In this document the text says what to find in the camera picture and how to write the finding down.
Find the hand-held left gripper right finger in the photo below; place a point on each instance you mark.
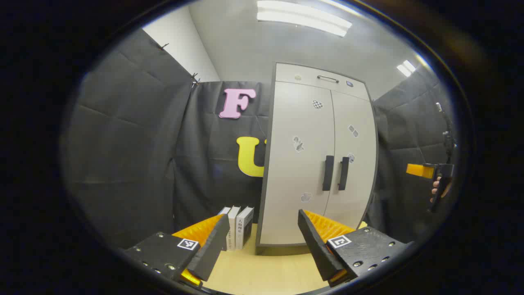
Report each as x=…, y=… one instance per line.
x=317, y=250

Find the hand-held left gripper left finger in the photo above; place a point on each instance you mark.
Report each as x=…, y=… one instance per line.
x=213, y=246

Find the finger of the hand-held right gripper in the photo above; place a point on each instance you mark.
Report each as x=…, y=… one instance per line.
x=418, y=170

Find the grey double-door shoe cabinet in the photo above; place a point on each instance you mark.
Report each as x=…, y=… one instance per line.
x=282, y=250

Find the grey cabinet door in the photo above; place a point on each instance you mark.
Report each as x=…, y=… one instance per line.
x=361, y=184
x=286, y=172

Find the grey cabinet drawer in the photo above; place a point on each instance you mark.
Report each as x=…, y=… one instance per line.
x=288, y=73

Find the dark blue book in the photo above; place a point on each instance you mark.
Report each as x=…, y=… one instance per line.
x=224, y=211

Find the small ceiling light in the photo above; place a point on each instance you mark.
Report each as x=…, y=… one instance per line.
x=406, y=68

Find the black backdrop cloth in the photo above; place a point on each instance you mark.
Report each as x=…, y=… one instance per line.
x=131, y=143

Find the long ceiling light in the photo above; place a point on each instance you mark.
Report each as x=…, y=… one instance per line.
x=303, y=18

